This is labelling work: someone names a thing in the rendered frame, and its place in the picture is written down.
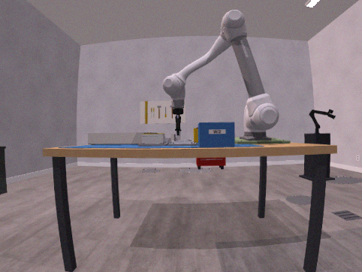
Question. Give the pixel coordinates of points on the blue box with label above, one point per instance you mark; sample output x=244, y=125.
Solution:
x=216, y=134

